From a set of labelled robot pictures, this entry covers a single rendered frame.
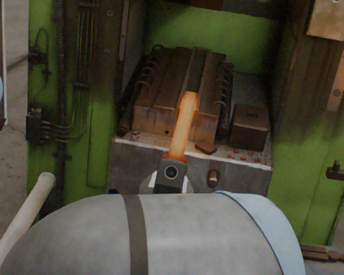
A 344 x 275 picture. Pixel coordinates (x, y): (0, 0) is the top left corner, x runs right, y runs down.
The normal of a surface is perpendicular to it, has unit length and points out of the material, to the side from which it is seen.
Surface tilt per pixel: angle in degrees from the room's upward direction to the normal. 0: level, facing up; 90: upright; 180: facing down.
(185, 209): 2
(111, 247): 38
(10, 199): 0
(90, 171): 90
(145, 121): 90
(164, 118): 90
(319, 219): 90
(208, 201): 9
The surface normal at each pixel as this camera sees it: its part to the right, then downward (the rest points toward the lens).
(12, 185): 0.15, -0.88
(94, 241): 0.01, -0.48
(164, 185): 0.04, -0.08
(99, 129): -0.08, 0.44
